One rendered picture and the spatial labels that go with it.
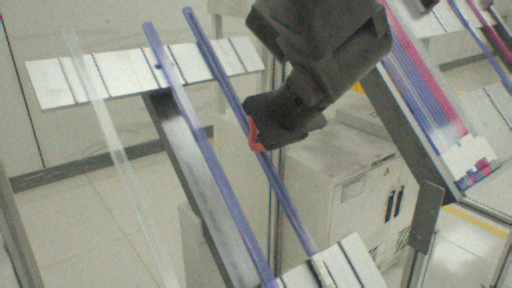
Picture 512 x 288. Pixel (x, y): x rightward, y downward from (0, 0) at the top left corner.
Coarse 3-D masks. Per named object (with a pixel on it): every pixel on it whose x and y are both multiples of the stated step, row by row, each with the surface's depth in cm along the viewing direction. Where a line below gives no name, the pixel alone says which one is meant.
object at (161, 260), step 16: (64, 32) 48; (80, 48) 48; (80, 64) 47; (80, 80) 47; (96, 96) 46; (96, 112) 45; (112, 128) 45; (112, 144) 44; (128, 176) 43; (128, 192) 42; (144, 208) 42; (144, 224) 41; (160, 240) 41; (160, 256) 40; (160, 272) 40
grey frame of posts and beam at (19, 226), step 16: (0, 160) 68; (0, 176) 69; (0, 208) 71; (16, 208) 73; (0, 224) 72; (16, 224) 74; (16, 256) 76; (32, 256) 78; (16, 272) 77; (32, 272) 79
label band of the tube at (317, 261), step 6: (312, 258) 48; (318, 258) 48; (312, 264) 48; (318, 264) 47; (324, 264) 48; (318, 270) 47; (324, 270) 47; (318, 276) 48; (324, 276) 47; (330, 276) 47; (324, 282) 47; (330, 282) 47
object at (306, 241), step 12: (192, 12) 58; (192, 24) 57; (204, 36) 57; (204, 48) 56; (216, 60) 56; (216, 72) 55; (228, 84) 55; (228, 96) 54; (240, 108) 54; (240, 120) 53; (264, 156) 52; (264, 168) 51; (276, 180) 51; (276, 192) 50; (288, 204) 50; (288, 216) 50; (300, 228) 49; (300, 240) 49; (312, 240) 49; (312, 252) 48
